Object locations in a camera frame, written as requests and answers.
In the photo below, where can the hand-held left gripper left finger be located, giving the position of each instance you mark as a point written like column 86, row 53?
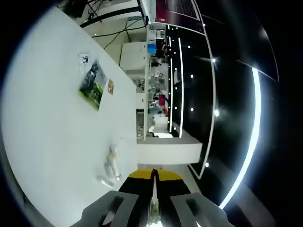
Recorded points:
column 132, row 189

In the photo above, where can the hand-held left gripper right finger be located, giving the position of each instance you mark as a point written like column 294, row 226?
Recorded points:
column 172, row 186

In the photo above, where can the white skincare tube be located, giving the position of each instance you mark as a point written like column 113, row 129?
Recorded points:
column 155, row 194

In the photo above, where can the gold skincare sachet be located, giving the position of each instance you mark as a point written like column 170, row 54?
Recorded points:
column 110, row 87

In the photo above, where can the green black skincare sachet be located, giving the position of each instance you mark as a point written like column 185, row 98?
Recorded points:
column 93, row 87

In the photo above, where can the clear skincare sachet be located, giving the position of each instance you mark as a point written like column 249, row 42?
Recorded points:
column 83, row 59

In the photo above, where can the white square pillar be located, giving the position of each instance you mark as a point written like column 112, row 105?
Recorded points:
column 165, row 151

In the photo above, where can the dark red board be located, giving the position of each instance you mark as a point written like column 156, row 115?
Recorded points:
column 162, row 99

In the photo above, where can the long ceiling light strip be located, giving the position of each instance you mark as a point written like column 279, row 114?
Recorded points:
column 254, row 118

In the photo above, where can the blue box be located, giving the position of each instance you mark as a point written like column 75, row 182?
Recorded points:
column 151, row 48

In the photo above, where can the black-legged white desk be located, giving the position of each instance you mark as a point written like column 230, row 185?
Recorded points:
column 106, row 16

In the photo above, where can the monitor with dark red screen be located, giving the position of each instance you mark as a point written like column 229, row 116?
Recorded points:
column 180, row 9

